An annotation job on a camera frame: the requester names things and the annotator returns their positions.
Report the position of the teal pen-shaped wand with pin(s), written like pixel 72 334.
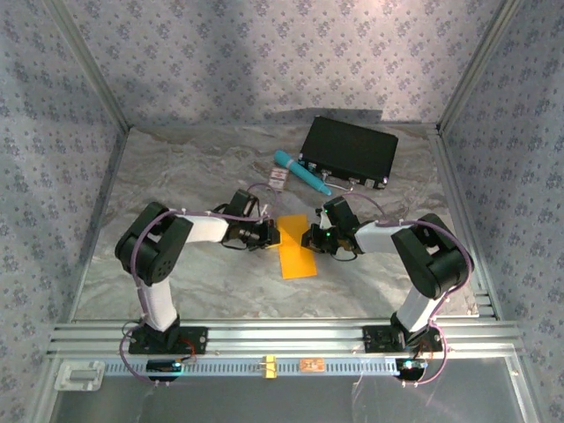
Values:
pixel 304 173

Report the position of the aluminium side rail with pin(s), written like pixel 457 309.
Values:
pixel 98 220
pixel 456 198

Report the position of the aluminium frame post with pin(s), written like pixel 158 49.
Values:
pixel 98 72
pixel 476 66

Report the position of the orange paper sheet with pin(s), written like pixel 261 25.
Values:
pixel 297 255

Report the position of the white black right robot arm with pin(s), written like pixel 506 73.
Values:
pixel 434 260

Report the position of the aluminium mounting rail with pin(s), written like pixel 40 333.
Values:
pixel 286 339

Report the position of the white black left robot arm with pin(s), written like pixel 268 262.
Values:
pixel 156 304

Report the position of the small circuit board with LED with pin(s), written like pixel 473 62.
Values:
pixel 161 365
pixel 412 365

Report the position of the small red white packet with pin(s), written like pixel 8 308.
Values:
pixel 277 178

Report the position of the white plastic bracket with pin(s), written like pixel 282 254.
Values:
pixel 79 375

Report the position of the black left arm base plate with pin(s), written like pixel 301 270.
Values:
pixel 196 339

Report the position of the yellow connector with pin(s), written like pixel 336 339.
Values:
pixel 268 367

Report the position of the orange label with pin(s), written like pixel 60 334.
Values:
pixel 313 365

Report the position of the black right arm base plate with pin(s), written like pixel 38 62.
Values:
pixel 379 339

